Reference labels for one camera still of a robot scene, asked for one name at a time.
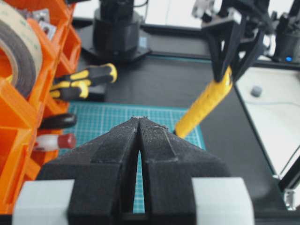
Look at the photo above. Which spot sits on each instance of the large yellow black screwdriver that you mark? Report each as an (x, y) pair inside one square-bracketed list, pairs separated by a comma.
[(106, 73)]

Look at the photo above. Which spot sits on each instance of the orange container rack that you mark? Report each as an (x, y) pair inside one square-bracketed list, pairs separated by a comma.
[(20, 118)]

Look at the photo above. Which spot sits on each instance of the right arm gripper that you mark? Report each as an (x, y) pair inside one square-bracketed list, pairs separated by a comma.
[(237, 31)]

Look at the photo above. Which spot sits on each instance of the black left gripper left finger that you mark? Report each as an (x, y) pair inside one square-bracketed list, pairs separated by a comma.
[(104, 170)]

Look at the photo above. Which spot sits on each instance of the beige tape roll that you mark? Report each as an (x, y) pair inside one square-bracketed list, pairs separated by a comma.
[(21, 45)]

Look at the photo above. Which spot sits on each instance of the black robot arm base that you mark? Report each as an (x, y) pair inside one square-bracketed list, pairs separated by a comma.
[(114, 35)]

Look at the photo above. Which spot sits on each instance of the black device blue light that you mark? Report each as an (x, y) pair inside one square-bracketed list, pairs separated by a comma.
[(287, 39)]

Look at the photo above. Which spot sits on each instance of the grey metal brackets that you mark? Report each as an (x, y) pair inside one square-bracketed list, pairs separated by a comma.
[(42, 17)]

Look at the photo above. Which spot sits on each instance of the small yellow black screwdriver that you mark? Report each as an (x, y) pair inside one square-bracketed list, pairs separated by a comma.
[(69, 91)]

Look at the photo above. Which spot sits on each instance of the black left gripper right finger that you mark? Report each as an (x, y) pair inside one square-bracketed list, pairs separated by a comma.
[(168, 165)]

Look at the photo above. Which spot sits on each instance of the white tray with grey knob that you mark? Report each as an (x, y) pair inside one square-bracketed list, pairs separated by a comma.
[(272, 99)]

